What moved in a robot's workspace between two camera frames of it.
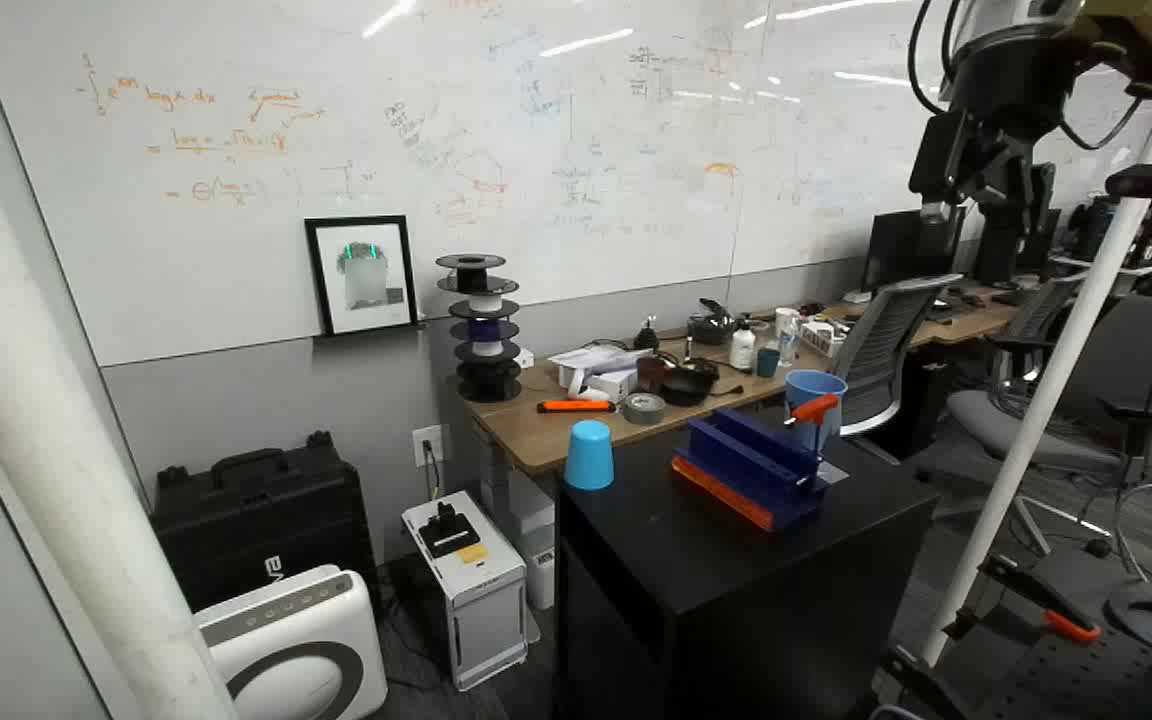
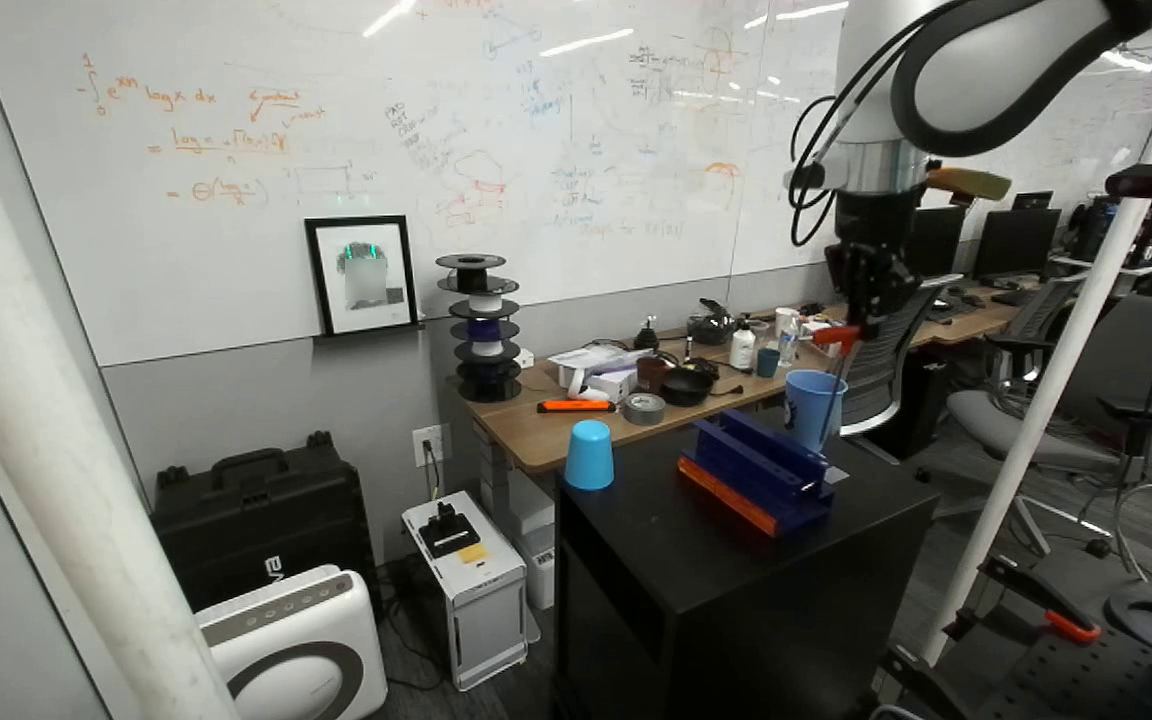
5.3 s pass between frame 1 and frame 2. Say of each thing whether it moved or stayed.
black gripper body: moved
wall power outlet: stayed
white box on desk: stayed
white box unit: stayed
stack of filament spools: stayed
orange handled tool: moved
